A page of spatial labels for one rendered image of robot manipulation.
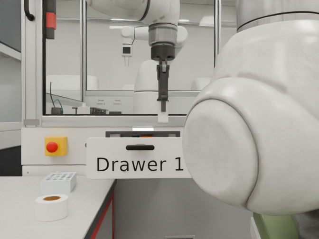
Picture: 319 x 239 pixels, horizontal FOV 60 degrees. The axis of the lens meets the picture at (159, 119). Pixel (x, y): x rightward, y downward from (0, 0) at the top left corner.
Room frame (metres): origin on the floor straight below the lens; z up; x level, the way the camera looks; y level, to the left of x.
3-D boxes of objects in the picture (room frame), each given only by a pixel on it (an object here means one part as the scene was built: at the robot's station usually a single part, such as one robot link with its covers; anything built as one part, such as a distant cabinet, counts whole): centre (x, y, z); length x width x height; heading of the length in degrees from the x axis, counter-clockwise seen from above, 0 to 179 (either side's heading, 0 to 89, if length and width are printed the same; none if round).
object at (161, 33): (0.86, -0.01, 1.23); 0.09 x 0.09 x 0.06
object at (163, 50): (0.86, -0.01, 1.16); 0.08 x 0.07 x 0.09; 3
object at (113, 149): (0.76, 0.05, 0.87); 0.29 x 0.02 x 0.11; 92
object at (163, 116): (0.84, -0.01, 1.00); 0.03 x 0.01 x 0.07; 93
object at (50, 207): (0.62, 0.24, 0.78); 0.07 x 0.07 x 0.04
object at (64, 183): (0.87, 0.31, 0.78); 0.12 x 0.08 x 0.04; 9
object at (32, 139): (1.56, 0.04, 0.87); 1.02 x 0.95 x 0.14; 92
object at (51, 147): (1.01, 0.39, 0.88); 0.04 x 0.03 x 0.04; 92
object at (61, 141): (1.05, 0.39, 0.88); 0.07 x 0.05 x 0.07; 92
